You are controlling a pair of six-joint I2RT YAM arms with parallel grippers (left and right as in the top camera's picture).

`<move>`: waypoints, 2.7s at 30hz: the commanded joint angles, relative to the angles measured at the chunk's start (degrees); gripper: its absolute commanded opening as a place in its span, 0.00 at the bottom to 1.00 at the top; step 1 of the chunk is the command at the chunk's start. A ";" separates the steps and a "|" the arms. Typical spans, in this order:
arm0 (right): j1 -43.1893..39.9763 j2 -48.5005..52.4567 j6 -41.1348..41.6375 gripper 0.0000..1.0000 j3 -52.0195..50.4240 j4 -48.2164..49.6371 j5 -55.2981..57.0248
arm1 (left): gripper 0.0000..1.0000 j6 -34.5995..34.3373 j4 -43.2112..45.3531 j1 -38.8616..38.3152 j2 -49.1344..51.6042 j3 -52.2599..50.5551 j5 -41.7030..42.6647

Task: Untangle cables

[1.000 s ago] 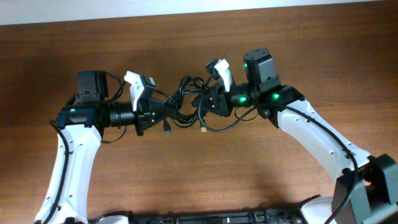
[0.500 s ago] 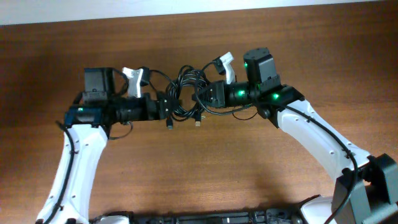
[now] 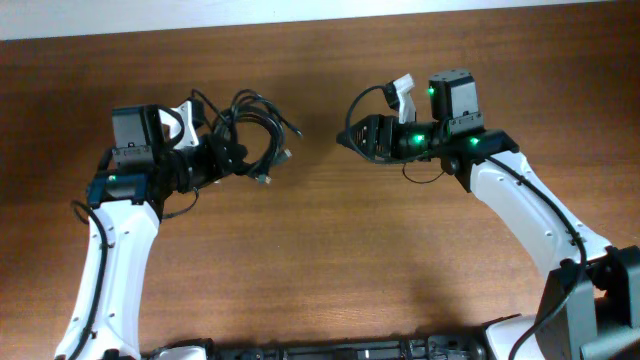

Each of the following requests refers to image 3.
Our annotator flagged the thin black usb cable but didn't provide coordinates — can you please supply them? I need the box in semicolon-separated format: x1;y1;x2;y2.
189;88;304;185

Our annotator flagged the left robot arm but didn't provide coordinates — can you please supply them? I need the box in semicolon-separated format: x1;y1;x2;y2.
54;101;247;359

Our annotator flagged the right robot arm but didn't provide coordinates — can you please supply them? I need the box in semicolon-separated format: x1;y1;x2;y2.
336;68;639;359

